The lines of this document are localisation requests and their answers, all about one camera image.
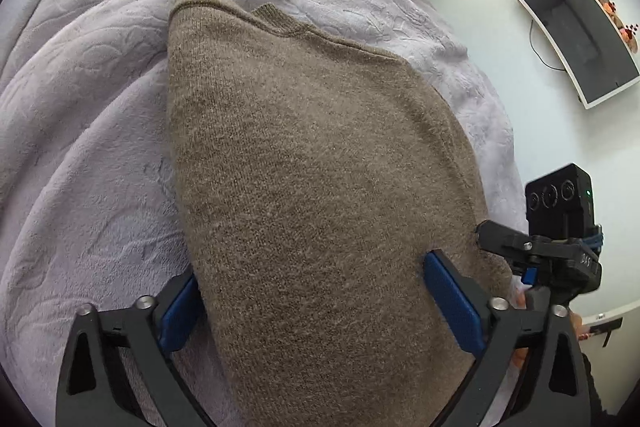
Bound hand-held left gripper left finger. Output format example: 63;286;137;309
55;271;216;427

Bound brown knit sweater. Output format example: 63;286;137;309
167;0;516;427

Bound person's right hand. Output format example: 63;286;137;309
510;284;594;370

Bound lavender embossed blanket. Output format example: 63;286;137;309
0;0;516;427

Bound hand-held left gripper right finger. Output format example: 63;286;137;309
424;249;587;427

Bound dark small object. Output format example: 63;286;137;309
585;314;624;349

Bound wall television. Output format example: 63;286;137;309
501;0;640;110

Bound black television cable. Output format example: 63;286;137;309
529;19;566;72

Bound orange flower decoration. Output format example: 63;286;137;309
584;0;640;52

